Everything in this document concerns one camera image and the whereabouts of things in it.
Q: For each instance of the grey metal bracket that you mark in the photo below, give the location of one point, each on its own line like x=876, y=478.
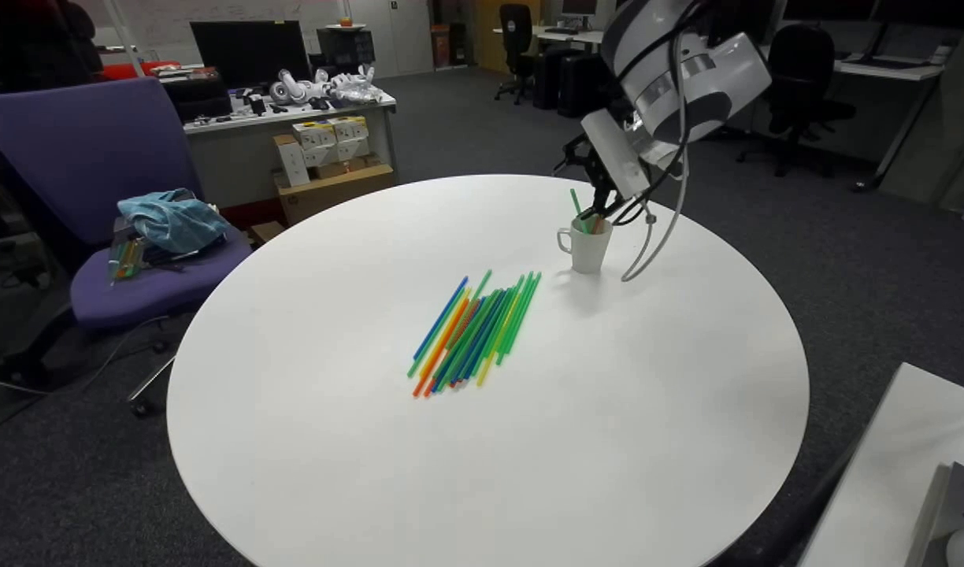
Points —
x=954, y=506

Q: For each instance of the white paper bag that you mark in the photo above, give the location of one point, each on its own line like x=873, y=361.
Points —
x=312, y=144
x=354, y=140

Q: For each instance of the white paper cup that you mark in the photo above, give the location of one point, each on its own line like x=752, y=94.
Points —
x=587, y=254

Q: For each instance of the white office desk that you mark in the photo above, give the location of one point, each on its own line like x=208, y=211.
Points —
x=240, y=157

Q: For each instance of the crumpled white plastic bags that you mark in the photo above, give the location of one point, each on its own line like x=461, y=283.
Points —
x=336, y=90

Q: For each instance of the small white carton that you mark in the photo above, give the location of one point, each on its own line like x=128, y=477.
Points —
x=291, y=162

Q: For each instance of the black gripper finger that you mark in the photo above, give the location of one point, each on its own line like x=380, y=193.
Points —
x=598, y=203
x=630, y=207

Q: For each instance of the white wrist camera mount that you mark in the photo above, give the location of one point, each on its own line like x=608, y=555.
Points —
x=615, y=155

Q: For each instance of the small yellow green item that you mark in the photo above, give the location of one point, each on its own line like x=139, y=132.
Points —
x=128, y=258

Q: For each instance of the yellow plastic straw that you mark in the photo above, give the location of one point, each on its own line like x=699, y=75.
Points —
x=483, y=372
x=452, y=339

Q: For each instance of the black case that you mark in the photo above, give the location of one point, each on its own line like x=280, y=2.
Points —
x=199, y=97

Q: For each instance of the blue plastic straw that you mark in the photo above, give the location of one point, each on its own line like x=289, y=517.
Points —
x=440, y=318

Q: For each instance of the brown cardboard box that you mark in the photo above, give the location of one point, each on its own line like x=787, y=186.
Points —
x=336, y=190

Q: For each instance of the black computer monitor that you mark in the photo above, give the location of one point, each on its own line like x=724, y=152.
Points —
x=249, y=51

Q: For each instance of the thin green plastic straw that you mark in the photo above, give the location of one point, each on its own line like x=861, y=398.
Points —
x=483, y=280

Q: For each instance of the purple office chair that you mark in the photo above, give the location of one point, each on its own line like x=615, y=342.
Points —
x=72, y=144

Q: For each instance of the dark jacket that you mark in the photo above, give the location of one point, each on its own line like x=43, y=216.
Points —
x=30, y=43

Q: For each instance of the black equipment box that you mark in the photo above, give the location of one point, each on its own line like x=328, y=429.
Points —
x=345, y=51

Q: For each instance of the blue crumpled cloth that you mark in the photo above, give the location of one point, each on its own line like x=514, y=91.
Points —
x=171, y=224

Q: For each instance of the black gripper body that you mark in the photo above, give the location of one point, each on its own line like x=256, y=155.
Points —
x=580, y=152

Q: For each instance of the red box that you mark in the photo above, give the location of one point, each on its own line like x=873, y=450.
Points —
x=135, y=70

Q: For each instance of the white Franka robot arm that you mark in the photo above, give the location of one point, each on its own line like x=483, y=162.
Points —
x=702, y=84

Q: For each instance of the long white desk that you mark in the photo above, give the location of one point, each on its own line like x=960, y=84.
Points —
x=565, y=36

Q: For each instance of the white side table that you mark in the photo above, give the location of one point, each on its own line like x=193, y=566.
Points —
x=881, y=472

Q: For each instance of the teal plastic straw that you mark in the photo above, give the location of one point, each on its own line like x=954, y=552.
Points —
x=471, y=342

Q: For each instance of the orange plastic straw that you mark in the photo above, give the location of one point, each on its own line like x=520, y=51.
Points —
x=598, y=224
x=431, y=370

